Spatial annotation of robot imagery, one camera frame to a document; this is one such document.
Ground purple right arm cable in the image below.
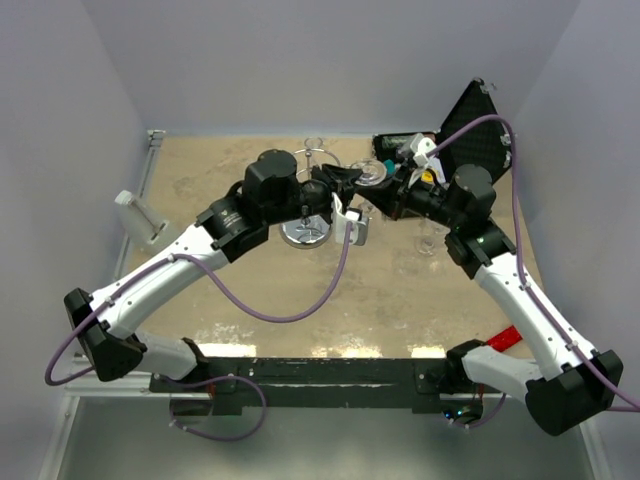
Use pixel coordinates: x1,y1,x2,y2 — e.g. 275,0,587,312
432,114,640,429

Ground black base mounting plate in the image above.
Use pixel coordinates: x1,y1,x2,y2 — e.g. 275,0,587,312
150,357,492,423

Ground black poker chip case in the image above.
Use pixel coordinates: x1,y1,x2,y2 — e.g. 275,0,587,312
372,77,517,201

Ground white card deck yellow sticker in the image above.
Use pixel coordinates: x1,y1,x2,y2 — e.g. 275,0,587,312
421,157,447,185

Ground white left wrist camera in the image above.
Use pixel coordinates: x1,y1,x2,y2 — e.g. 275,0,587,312
331,193,370,246

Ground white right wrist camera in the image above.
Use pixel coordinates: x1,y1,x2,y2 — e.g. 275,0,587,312
409,133,436,169

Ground chrome wine glass rack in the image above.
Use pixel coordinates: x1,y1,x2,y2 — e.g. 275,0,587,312
279,137,342,249

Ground white plastic stand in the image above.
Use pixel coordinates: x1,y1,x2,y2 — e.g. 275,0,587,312
114,190,180,256

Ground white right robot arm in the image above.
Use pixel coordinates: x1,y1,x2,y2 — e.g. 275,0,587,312
356,165,623,436

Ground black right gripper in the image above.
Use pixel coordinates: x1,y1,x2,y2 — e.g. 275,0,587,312
359,159,464,231

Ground aluminium rail frame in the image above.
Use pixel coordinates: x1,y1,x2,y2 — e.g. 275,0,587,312
37,128,614,480

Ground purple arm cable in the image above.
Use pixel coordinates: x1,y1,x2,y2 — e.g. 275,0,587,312
432,114,640,429
44,219,354,440

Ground clear ribbed wine glass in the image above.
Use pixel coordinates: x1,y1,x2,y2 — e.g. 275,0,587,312
414,219,449,257

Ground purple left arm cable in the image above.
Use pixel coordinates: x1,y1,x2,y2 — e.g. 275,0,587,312
44,219,354,440

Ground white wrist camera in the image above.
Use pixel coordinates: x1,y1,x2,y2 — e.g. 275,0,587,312
331,193,370,246
409,133,436,169

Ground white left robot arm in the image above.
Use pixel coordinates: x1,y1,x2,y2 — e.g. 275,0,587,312
64,149,362,392

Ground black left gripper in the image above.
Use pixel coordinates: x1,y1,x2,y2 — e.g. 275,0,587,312
266,165,363,227

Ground red patterned stick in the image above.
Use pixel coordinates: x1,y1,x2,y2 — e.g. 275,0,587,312
486,326,522,352

